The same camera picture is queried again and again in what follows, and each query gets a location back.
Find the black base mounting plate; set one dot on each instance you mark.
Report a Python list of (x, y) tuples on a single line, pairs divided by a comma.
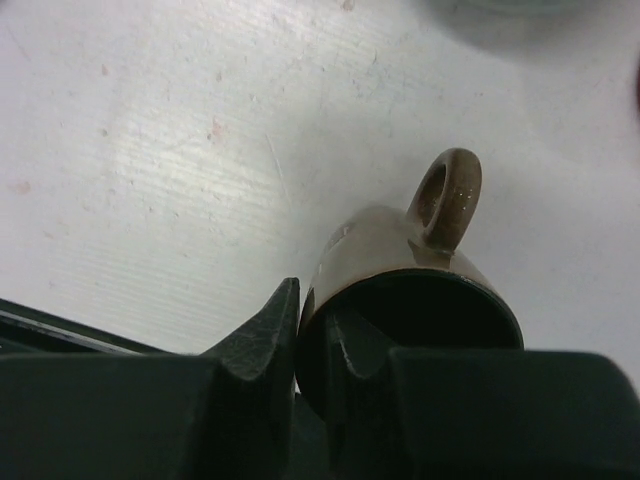
[(26, 330)]

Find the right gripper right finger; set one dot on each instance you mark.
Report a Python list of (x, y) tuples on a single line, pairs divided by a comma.
[(395, 412)]

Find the teal glazed mug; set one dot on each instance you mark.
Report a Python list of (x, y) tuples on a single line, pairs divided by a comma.
[(509, 25)]

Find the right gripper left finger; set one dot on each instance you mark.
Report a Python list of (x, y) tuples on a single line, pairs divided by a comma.
[(223, 414)]

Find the small brown mug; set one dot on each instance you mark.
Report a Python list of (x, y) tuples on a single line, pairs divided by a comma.
[(403, 271)]

